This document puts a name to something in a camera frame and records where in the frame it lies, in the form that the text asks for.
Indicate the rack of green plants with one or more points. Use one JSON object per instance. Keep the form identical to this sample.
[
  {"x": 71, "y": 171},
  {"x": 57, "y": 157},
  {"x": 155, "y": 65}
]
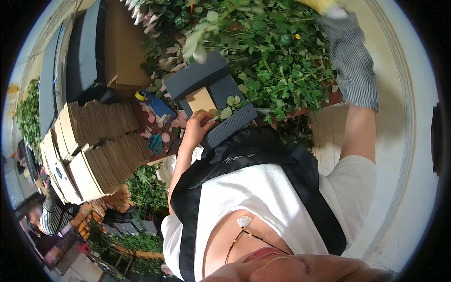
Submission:
[{"x": 130, "y": 246}]

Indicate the brown cardboard carton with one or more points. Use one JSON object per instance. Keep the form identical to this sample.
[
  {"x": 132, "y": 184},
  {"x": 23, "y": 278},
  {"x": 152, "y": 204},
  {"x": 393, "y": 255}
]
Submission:
[{"x": 123, "y": 45}]

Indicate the person's left hand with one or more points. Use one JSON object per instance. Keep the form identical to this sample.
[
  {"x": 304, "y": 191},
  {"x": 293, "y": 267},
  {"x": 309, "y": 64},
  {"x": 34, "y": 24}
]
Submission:
[{"x": 194, "y": 132}]

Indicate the blue tape dispenser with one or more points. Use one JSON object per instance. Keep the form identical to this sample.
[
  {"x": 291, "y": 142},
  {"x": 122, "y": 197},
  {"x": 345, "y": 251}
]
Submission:
[{"x": 158, "y": 105}]

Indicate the person's body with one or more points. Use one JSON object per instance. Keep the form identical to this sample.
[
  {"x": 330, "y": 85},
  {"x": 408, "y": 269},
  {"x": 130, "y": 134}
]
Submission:
[{"x": 260, "y": 204}]

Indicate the person's right hand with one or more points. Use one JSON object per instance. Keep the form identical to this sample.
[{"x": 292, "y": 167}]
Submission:
[{"x": 319, "y": 4}]

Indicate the bucket of green stems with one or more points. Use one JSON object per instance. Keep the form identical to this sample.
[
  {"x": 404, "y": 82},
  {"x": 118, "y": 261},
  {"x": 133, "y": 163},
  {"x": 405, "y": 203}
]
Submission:
[{"x": 148, "y": 190}]

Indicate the stacks of brown cardboard sheets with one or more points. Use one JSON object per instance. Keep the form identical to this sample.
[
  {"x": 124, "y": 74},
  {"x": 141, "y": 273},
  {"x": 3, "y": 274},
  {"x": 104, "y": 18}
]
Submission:
[{"x": 102, "y": 151}]

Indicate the heap of green rose stems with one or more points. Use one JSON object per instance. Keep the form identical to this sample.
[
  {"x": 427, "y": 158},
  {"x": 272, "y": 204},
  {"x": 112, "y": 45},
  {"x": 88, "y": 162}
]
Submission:
[{"x": 271, "y": 60}]

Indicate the brown paper card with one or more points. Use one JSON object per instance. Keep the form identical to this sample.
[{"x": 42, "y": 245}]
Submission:
[{"x": 200, "y": 99}]

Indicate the scattered pink rose petals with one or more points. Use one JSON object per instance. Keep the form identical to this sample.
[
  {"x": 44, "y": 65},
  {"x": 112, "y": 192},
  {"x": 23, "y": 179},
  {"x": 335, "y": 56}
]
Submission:
[{"x": 175, "y": 123}]

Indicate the person's left fingers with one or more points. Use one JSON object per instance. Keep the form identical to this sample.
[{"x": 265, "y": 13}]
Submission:
[{"x": 202, "y": 116}]

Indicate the teal scissors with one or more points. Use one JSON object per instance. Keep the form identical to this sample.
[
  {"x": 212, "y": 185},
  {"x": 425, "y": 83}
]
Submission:
[{"x": 155, "y": 142}]

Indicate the green leafy plants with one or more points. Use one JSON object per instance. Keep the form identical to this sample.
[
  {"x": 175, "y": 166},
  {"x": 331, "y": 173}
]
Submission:
[{"x": 30, "y": 116}]

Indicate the pale blurred rose stem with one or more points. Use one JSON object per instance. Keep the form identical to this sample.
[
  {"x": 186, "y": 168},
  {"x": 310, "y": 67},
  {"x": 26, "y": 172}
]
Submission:
[{"x": 197, "y": 42}]

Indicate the stack of black boxes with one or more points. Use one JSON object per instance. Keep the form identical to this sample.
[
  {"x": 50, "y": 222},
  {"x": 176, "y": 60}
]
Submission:
[{"x": 81, "y": 60}]

